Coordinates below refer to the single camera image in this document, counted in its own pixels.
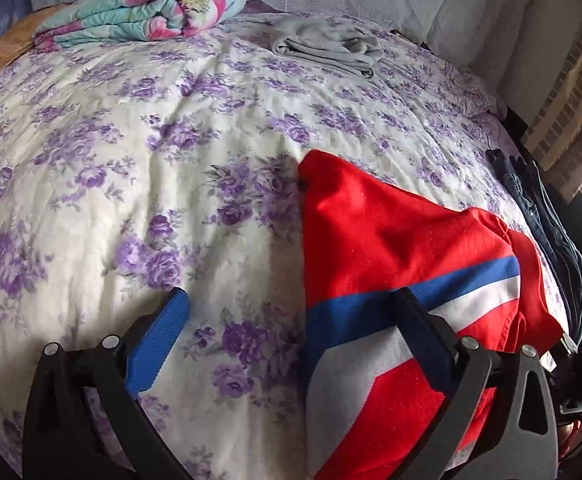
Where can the red blue white shirt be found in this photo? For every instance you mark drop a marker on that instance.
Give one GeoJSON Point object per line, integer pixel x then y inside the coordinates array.
{"type": "Point", "coordinates": [371, 240]}

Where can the orange cloth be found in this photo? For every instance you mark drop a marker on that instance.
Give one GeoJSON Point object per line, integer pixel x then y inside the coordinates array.
{"type": "Point", "coordinates": [1, 55]}

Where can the purple floral bedsheet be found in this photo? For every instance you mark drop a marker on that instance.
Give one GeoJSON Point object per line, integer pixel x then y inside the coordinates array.
{"type": "Point", "coordinates": [146, 125]}

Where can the folded colourful floral blanket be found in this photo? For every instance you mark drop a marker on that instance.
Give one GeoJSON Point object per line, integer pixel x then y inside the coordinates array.
{"type": "Point", "coordinates": [121, 15]}

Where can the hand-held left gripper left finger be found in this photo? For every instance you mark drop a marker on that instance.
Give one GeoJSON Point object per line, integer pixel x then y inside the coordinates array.
{"type": "Point", "coordinates": [161, 340]}

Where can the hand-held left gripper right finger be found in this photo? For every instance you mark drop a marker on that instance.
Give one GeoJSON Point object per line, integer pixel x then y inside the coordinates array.
{"type": "Point", "coordinates": [423, 347]}

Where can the blue jeans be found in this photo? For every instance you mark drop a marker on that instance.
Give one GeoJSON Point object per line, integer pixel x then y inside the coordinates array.
{"type": "Point", "coordinates": [546, 220]}

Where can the folded grey garment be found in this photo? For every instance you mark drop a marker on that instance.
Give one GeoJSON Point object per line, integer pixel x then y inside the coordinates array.
{"type": "Point", "coordinates": [321, 45]}

